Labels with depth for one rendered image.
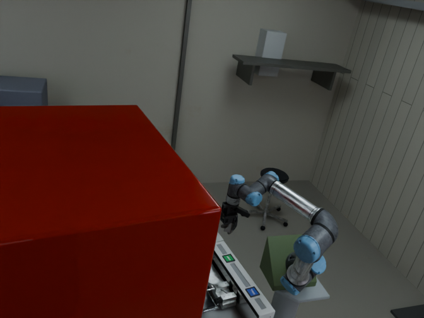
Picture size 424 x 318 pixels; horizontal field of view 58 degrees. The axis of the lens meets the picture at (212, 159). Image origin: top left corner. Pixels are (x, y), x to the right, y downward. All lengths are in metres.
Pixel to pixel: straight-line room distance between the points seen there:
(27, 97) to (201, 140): 1.98
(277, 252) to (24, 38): 2.97
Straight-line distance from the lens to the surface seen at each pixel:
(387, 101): 4.37
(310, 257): 1.73
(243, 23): 4.28
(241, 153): 4.79
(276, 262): 2.29
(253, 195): 1.88
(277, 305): 2.48
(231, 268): 2.15
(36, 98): 3.55
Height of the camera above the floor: 2.37
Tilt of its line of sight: 26 degrees down
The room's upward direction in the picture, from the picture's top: 9 degrees clockwise
